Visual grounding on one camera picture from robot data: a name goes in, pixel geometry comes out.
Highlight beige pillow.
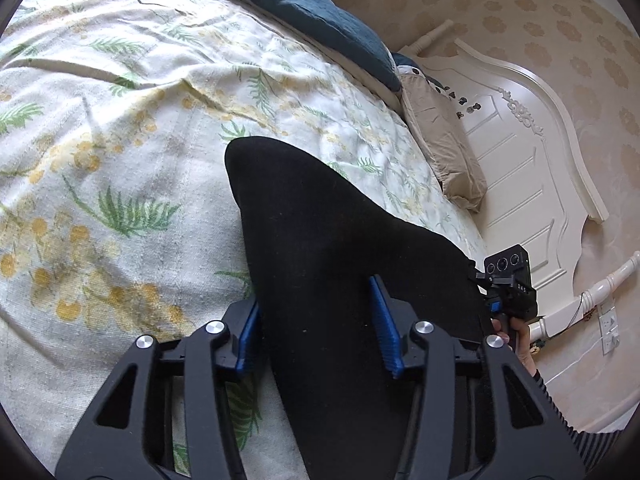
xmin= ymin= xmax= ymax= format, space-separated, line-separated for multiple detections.
xmin=400 ymin=74 xmax=488 ymax=211

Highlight person's right hand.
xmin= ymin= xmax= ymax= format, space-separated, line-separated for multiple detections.
xmin=490 ymin=317 xmax=540 ymax=376

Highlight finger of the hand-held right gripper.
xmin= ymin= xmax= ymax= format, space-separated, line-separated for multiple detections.
xmin=469 ymin=259 xmax=493 ymax=292

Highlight person's right forearm striped sleeve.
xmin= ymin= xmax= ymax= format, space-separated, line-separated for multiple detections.
xmin=527 ymin=367 xmax=628 ymax=468

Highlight dark blue duvet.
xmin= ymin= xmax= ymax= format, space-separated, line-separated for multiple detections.
xmin=170 ymin=0 xmax=403 ymax=93

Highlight white wall socket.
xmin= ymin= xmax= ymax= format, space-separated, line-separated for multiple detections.
xmin=598 ymin=304 xmax=622 ymax=357

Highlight black pants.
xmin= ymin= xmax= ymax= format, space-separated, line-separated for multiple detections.
xmin=223 ymin=135 xmax=494 ymax=480

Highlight white carved bed headboard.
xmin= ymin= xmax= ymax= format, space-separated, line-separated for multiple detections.
xmin=397 ymin=19 xmax=640 ymax=343

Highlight floral bed sheet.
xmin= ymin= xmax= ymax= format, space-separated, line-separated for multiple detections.
xmin=0 ymin=0 xmax=491 ymax=480

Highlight thin orange cable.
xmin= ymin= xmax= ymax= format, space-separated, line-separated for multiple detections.
xmin=537 ymin=294 xmax=601 ymax=348

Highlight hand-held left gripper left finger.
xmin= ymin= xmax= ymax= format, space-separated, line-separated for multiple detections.
xmin=54 ymin=295 xmax=262 ymax=480

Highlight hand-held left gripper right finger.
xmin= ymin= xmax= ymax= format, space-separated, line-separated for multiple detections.
xmin=368 ymin=274 xmax=587 ymax=480

